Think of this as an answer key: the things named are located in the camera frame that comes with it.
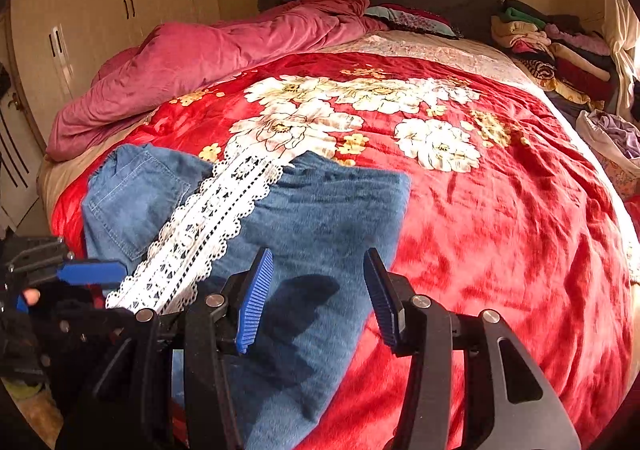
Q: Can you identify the stack of folded clothes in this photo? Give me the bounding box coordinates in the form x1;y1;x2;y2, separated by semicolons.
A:
491;0;618;121

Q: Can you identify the cream wardrobe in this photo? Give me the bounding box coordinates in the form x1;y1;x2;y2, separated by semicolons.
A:
0;0;222;231

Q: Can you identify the cream curtain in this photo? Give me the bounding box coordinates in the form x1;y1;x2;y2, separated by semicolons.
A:
603;0;639;122

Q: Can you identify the red floral bed blanket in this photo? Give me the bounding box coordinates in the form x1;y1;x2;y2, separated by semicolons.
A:
51;52;639;449

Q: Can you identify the pink duvet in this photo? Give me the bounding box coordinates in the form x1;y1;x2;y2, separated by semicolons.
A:
47;0;386;162

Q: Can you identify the patterned pillow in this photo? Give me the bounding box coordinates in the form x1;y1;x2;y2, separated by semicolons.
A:
364;4;461;40

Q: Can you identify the bag of purple clothes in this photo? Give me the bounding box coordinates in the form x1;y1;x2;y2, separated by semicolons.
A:
576;111;639;201

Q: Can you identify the person's left hand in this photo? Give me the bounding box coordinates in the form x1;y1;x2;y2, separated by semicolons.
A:
23;288;40;306

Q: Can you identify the blue denim pants lace trim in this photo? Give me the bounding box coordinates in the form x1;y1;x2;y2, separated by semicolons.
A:
80;143;412;450

